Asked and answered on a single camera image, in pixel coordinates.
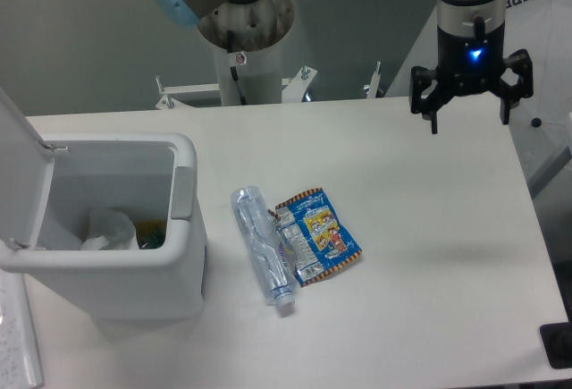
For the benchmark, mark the white umbrella with lettering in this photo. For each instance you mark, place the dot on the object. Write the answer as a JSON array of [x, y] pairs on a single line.
[[543, 28]]

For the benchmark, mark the white crumpled paper trash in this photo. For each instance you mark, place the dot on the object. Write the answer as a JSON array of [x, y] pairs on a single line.
[[109, 229]]

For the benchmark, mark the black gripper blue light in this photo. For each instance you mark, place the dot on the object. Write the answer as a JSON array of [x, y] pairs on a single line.
[[468, 66]]

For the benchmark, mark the crushed clear plastic bottle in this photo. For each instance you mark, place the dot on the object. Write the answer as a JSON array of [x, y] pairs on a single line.
[[258, 231]]

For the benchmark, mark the white plastic trash can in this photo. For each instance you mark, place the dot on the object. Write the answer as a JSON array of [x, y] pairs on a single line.
[[147, 177]]

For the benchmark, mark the white trash can lid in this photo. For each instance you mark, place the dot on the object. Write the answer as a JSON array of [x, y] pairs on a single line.
[[27, 167]]

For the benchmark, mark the blue snack wrapper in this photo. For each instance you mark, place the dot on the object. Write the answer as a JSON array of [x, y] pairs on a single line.
[[319, 244]]

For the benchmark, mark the white metal base bracket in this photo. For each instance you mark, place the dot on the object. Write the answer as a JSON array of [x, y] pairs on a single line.
[[293, 90]]

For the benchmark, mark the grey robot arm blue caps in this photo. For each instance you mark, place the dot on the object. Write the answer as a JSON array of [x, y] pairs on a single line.
[[463, 18]]

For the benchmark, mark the paper sheet in sleeve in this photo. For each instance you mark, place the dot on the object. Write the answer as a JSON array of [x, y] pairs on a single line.
[[20, 361]]

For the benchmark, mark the black device at table edge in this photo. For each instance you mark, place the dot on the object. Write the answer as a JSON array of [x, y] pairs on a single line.
[[557, 344]]

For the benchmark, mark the yellow green trash item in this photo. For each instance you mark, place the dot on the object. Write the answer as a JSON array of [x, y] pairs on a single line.
[[150, 234]]

